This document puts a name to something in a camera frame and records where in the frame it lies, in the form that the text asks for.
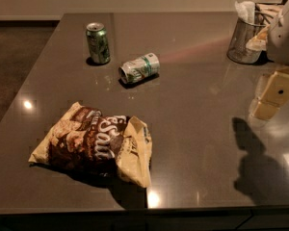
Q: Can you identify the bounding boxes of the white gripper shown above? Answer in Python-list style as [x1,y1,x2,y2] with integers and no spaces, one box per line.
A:
[250,0,289,120]

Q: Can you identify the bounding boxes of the upright green soda can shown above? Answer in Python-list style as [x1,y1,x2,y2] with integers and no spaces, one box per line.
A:
[86,22,110,64]

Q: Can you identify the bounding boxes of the brown yellow snack bag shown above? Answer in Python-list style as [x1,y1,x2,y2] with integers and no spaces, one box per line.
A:
[29,103,152,188]

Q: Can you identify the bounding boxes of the white napkin in cup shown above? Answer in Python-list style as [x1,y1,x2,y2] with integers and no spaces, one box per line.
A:
[234,1,255,24]

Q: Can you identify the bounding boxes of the silver green 7up can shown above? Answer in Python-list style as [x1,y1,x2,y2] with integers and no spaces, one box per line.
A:
[118,53,160,84]

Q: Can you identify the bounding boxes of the metal mesh cup holder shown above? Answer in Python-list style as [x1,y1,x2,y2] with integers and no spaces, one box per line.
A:
[226,15,267,65]

